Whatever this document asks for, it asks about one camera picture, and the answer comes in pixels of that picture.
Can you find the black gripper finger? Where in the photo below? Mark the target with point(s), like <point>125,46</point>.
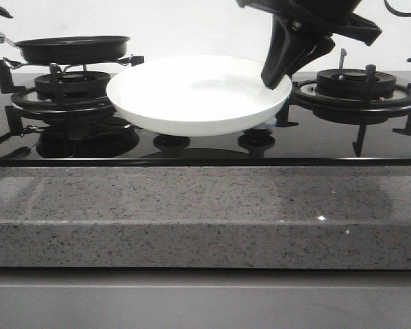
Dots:
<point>311,51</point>

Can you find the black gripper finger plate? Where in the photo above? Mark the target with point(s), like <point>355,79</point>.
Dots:
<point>273,70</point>

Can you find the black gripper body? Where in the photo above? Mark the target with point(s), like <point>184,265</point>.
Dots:
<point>326,17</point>

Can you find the black frying pan green handle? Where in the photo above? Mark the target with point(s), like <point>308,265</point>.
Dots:
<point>73,49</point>

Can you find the white ceramic plate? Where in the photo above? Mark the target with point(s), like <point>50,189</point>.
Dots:
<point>196,95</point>

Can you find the black right gas burner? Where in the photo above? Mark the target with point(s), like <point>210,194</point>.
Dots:
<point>352,84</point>

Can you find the black gas burner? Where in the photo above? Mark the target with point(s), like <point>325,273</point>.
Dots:
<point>73,85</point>
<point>352,84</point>

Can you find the silver right stove knob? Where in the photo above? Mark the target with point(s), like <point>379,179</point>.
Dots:
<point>268,124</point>

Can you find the black right pan support grate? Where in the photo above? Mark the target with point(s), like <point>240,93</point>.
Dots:
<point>362,112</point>

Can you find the black glass gas stove top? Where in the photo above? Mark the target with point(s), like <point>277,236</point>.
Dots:
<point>313,142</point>

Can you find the black left gas burner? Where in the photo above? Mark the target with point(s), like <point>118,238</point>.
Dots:
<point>73,85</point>

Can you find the grey cabinet drawer front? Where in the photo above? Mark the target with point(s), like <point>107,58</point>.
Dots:
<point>127,298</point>

